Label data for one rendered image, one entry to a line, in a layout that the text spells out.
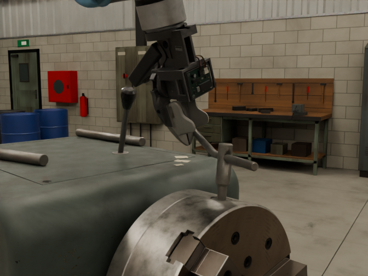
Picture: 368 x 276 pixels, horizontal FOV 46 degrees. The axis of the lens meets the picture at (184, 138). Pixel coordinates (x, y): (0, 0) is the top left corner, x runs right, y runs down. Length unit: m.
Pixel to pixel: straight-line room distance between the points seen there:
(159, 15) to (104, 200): 0.29
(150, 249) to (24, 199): 0.19
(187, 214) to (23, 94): 10.66
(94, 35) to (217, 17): 2.89
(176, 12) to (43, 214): 0.36
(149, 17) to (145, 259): 0.36
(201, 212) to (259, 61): 7.00
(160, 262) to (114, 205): 0.14
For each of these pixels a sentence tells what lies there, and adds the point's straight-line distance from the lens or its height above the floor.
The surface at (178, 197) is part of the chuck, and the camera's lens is 0.67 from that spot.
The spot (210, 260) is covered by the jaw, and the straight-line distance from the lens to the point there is 0.57.
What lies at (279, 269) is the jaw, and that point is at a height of 1.12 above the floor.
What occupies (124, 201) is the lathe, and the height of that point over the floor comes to 1.23.
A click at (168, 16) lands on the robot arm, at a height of 1.51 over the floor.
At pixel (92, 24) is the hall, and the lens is 9.68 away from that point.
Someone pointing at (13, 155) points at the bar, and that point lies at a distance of 0.91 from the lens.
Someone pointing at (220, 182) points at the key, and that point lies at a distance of 0.65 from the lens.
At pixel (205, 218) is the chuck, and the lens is 0.60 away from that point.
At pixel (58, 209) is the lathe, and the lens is 0.64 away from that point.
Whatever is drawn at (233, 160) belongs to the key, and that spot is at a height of 1.30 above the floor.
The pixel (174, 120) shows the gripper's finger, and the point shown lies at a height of 1.35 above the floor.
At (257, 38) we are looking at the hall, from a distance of 7.62.
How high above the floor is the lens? 1.42
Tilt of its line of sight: 8 degrees down
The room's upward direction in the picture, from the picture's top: straight up
